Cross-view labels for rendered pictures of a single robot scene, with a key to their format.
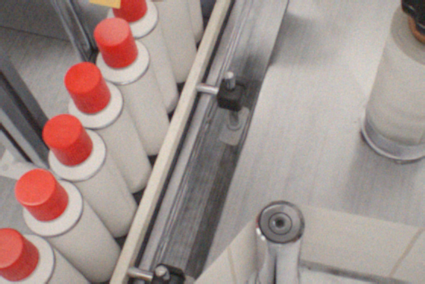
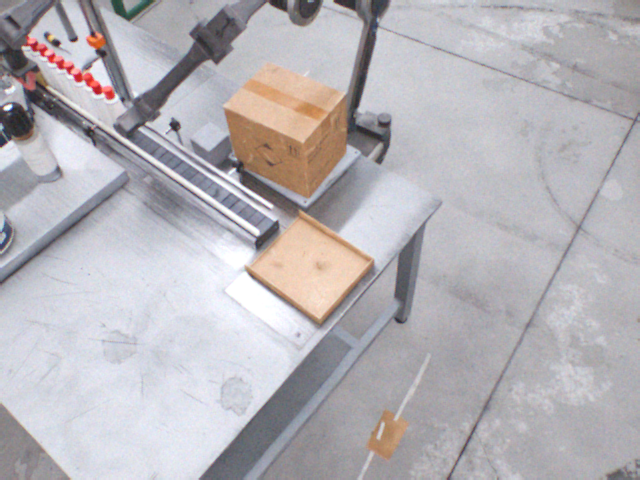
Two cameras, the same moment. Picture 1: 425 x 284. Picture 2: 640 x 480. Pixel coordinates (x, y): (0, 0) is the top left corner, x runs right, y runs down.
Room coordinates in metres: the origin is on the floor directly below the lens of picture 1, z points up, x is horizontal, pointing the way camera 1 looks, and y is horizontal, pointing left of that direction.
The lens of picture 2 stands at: (1.58, -1.29, 2.40)
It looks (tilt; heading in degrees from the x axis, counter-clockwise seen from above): 55 degrees down; 107
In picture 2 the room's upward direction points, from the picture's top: 5 degrees counter-clockwise
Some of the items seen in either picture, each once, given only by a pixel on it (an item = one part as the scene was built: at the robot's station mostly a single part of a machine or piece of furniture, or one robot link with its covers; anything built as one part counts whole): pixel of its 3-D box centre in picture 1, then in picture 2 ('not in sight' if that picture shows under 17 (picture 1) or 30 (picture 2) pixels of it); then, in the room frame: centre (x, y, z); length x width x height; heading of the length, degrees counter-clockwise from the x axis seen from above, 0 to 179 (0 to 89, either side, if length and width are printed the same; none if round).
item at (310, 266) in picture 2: not in sight; (309, 264); (1.25, -0.37, 0.85); 0.30 x 0.26 x 0.04; 154
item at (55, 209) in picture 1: (72, 229); (61, 75); (0.21, 0.14, 0.98); 0.05 x 0.05 x 0.20
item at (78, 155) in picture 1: (93, 180); (69, 81); (0.26, 0.12, 0.98); 0.05 x 0.05 x 0.20
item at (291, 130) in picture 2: not in sight; (288, 130); (1.09, 0.03, 0.99); 0.30 x 0.24 x 0.27; 160
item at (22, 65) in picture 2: not in sight; (15, 57); (0.35, -0.13, 1.30); 0.10 x 0.07 x 0.07; 156
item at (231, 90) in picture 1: (232, 100); (90, 134); (0.38, -0.03, 0.89); 0.03 x 0.03 x 0.12; 64
